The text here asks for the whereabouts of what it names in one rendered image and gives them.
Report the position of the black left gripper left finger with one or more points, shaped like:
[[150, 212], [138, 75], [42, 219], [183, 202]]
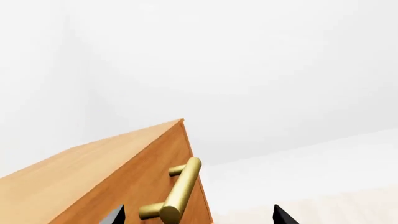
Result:
[[117, 216]]

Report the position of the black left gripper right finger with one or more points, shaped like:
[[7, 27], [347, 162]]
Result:
[[282, 217]]

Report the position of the wooden drawer front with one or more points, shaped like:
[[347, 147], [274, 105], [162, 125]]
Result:
[[136, 186]]

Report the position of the light wooden cabinet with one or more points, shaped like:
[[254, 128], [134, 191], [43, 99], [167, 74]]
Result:
[[71, 168]]

